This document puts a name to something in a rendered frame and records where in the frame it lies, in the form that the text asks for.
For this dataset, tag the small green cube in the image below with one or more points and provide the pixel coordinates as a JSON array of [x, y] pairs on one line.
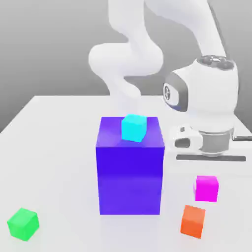
[[23, 224]]

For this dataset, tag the small magenta cube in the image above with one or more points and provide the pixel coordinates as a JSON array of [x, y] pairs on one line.
[[207, 189]]

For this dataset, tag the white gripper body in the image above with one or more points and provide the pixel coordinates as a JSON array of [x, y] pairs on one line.
[[210, 158]]

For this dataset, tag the large purple box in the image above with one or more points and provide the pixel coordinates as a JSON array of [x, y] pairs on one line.
[[129, 177]]

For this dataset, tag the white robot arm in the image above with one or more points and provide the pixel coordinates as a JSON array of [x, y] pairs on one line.
[[212, 94]]

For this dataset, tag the small cyan cube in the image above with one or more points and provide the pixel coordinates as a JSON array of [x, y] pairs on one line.
[[133, 128]]

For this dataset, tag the small orange cube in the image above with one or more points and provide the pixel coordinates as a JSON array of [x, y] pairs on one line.
[[192, 221]]

